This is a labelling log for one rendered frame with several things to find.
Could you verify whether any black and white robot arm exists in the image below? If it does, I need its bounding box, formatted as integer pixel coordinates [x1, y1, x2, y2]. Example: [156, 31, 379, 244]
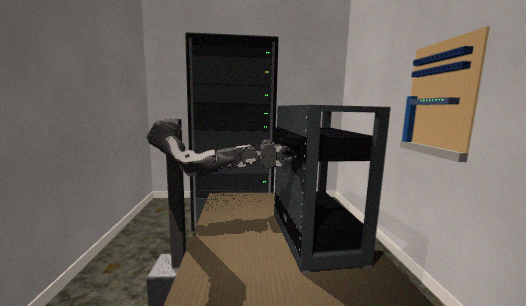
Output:
[147, 119, 258, 177]

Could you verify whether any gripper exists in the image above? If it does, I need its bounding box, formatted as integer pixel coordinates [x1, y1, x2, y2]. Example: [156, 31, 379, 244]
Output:
[256, 140, 297, 168]

